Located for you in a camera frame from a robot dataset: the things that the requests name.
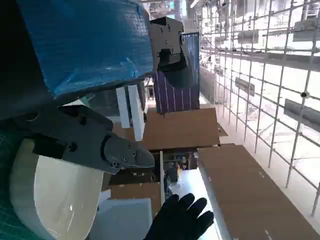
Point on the white metal grid frame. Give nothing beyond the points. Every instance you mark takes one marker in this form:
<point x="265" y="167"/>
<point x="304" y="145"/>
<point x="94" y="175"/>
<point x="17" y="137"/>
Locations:
<point x="270" y="82"/>

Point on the white square plate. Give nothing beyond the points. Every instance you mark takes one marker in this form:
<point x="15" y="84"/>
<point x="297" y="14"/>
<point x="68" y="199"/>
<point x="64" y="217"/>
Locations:
<point x="62" y="195"/>

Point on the purple striped panel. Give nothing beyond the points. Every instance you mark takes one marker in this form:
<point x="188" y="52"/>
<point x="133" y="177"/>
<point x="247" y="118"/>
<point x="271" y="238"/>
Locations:
<point x="175" y="98"/>

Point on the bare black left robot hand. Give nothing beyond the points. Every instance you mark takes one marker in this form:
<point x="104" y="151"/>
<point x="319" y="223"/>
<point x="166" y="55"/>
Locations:
<point x="82" y="42"/>

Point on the green cutting mat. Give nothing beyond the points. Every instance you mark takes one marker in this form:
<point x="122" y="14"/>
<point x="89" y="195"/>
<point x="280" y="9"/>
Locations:
<point x="5" y="180"/>

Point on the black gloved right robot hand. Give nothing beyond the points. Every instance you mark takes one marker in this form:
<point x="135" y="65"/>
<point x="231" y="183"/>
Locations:
<point x="180" y="220"/>

